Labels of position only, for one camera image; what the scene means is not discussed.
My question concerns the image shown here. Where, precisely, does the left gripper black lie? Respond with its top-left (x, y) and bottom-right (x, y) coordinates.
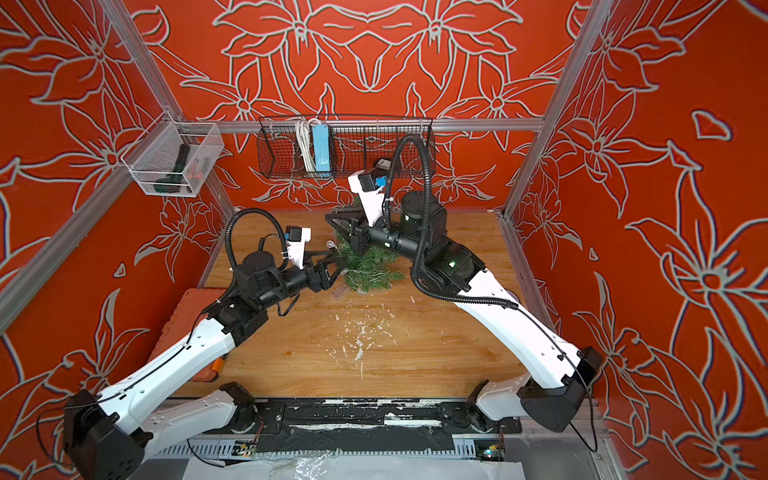
top-left (259, 249), bottom-right (348, 314)

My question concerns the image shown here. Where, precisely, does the white coiled cable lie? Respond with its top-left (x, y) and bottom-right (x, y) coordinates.
top-left (295, 119), bottom-right (319, 174)

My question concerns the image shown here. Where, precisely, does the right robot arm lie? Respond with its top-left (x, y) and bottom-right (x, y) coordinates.
top-left (326, 134), bottom-right (603, 432)

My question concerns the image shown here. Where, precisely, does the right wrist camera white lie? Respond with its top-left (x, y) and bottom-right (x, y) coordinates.
top-left (348, 167), bottom-right (388, 227)

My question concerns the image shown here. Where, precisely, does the light blue box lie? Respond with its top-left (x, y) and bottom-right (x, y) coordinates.
top-left (312, 123), bottom-right (331, 177)

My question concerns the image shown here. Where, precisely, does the clear plastic wall bin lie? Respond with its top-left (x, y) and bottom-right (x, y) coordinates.
top-left (120, 111), bottom-right (224, 198)

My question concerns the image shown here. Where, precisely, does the black wire wall basket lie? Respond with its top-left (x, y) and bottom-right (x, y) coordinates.
top-left (256, 114), bottom-right (437, 179)

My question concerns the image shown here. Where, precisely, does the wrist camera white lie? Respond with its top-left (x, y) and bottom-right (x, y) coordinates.
top-left (285, 226), bottom-right (312, 270)
top-left (348, 167), bottom-right (388, 227)

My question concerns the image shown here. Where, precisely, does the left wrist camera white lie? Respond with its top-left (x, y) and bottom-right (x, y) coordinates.
top-left (285, 226), bottom-right (312, 270)

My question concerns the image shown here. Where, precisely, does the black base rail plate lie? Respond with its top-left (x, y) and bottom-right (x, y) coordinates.
top-left (204, 398), bottom-right (522, 458)

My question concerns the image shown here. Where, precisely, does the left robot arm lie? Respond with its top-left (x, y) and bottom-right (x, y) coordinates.
top-left (63, 208), bottom-right (346, 479)

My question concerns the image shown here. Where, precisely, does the small green christmas tree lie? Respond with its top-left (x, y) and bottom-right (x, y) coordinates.
top-left (332, 226), bottom-right (405, 294)

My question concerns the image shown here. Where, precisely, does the orange plastic tool case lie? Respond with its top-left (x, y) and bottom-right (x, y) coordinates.
top-left (149, 288), bottom-right (226, 383)

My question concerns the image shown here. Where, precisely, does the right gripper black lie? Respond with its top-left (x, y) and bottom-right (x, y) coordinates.
top-left (326, 208), bottom-right (433, 269)

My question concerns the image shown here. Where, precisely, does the clear battery pack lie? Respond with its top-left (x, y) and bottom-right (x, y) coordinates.
top-left (332, 284), bottom-right (351, 300)

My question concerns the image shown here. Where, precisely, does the dark green tool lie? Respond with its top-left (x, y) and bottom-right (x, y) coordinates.
top-left (153, 143), bottom-right (190, 194)

